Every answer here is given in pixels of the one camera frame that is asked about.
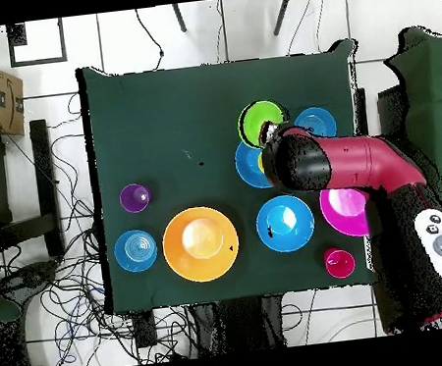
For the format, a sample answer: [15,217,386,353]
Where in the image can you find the blue plastic bowl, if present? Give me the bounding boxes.
[252,191,318,257]
[232,137,275,192]

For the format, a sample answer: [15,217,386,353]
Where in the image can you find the green plastic bowl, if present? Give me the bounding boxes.
[234,97,292,152]

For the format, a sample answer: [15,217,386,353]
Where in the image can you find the large pink plastic bowl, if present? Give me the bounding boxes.
[318,183,374,242]

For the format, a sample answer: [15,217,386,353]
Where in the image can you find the large orange plastic bowl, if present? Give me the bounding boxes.
[158,201,244,288]

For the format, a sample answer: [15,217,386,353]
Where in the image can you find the dark green table cloth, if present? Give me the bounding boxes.
[75,35,386,317]

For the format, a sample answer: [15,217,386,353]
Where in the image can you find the purple plastic cup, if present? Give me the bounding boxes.
[117,182,154,215]

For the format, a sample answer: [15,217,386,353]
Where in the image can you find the translucent blue shallow bowl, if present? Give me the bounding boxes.
[292,104,338,143]
[111,226,161,276]

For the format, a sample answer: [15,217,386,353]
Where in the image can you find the red plastic cup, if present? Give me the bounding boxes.
[321,245,359,282]

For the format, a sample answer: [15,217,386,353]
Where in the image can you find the black table foot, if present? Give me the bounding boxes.
[130,308,159,350]

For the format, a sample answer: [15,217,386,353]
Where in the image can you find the dark grey tripod leg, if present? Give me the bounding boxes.
[171,2,189,34]
[268,0,299,37]

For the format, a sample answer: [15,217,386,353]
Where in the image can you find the tangle of floor cables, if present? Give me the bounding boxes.
[0,82,194,366]

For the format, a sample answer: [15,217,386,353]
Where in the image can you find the thin black cable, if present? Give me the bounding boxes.
[134,6,167,73]

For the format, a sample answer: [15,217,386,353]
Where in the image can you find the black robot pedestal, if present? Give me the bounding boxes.
[187,292,290,359]

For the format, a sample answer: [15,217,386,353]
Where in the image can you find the black stool frame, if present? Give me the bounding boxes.
[0,118,68,265]

